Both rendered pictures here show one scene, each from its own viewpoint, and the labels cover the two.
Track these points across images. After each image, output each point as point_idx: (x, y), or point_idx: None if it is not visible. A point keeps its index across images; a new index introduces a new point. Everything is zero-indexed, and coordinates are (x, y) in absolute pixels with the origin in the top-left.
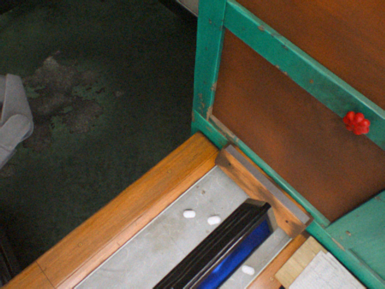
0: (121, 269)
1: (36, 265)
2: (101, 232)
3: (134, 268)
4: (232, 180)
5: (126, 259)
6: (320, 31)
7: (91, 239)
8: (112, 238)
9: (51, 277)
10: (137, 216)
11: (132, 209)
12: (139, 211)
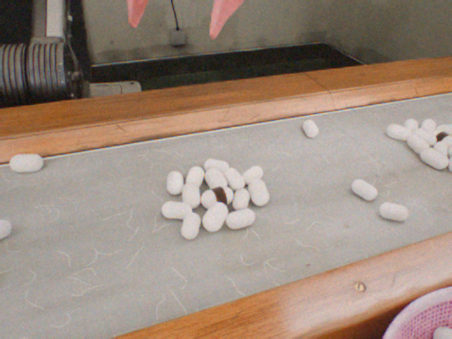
0: (422, 112)
1: (304, 74)
2: (394, 73)
3: (444, 116)
4: None
5: (428, 107)
6: None
7: (380, 74)
8: (410, 80)
9: (324, 85)
10: (444, 74)
11: (434, 69)
12: (447, 72)
